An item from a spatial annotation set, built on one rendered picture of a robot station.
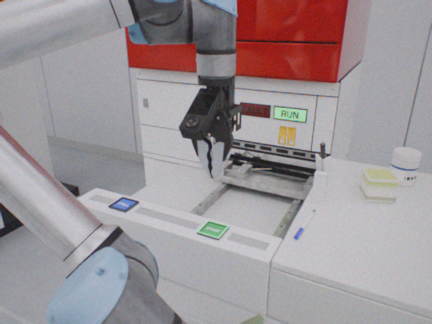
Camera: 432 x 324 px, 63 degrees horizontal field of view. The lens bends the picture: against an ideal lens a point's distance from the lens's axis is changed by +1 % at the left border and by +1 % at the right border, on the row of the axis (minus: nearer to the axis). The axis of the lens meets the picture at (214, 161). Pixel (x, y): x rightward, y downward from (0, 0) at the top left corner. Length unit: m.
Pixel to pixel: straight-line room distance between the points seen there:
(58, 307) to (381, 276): 0.55
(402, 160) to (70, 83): 3.54
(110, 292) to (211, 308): 0.45
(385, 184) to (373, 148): 1.83
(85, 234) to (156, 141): 0.99
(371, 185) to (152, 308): 0.66
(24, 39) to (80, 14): 0.08
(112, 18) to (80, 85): 3.51
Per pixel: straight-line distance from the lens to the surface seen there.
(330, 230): 0.85
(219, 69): 0.66
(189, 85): 1.40
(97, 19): 0.52
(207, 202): 1.16
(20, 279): 2.43
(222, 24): 0.65
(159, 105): 1.50
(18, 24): 0.53
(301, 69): 1.17
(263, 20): 1.20
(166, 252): 0.86
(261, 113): 1.28
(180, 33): 0.65
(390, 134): 2.77
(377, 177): 0.98
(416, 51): 2.67
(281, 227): 1.04
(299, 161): 1.29
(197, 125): 0.62
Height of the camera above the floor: 1.41
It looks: 22 degrees down
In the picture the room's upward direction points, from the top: straight up
